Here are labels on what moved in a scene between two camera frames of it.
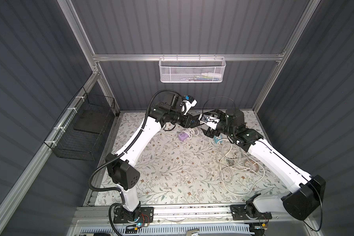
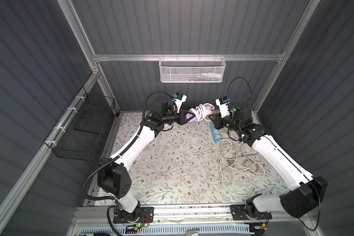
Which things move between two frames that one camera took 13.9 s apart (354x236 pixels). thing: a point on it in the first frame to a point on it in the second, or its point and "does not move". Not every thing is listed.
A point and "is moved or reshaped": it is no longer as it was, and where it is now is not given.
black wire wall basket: x=78 y=133 does not move
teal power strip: x=216 y=138 does not move
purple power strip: x=183 y=136 is moved or reshaped
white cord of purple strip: x=191 y=132 to x=201 y=111
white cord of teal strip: x=240 y=173 does not move
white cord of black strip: x=238 y=171 does not move
